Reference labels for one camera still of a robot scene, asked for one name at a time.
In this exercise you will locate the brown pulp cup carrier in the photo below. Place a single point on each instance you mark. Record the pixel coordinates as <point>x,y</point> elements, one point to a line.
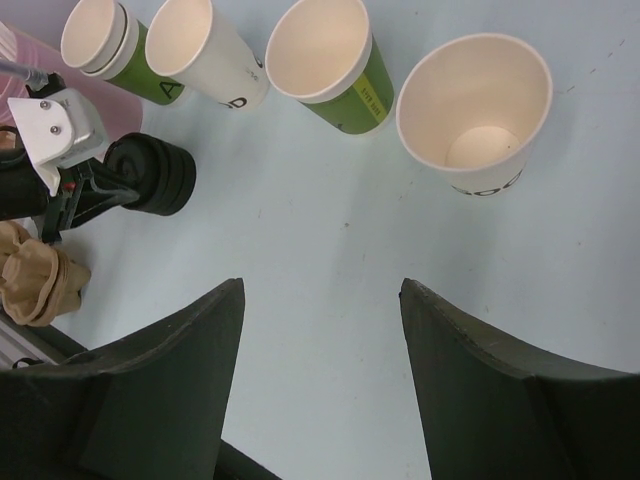
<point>38,282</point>

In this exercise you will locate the stack of black lids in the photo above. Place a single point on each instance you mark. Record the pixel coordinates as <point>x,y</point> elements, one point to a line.
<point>163,174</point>

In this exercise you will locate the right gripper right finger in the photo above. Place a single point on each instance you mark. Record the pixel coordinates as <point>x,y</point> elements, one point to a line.
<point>495,407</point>

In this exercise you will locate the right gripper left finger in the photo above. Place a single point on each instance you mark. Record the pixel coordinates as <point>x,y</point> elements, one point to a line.
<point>150,405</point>

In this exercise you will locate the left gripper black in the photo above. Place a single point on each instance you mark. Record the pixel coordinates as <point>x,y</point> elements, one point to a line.
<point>86,191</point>

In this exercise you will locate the aluminium rail frame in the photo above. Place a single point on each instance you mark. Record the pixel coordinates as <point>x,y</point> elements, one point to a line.
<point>20,347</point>

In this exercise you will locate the white paper cup stack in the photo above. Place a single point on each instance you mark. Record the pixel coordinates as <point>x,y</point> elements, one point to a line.
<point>194,44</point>

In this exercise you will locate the green paper cup stack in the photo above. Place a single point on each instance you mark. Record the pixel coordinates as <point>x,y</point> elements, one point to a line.
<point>104,41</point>

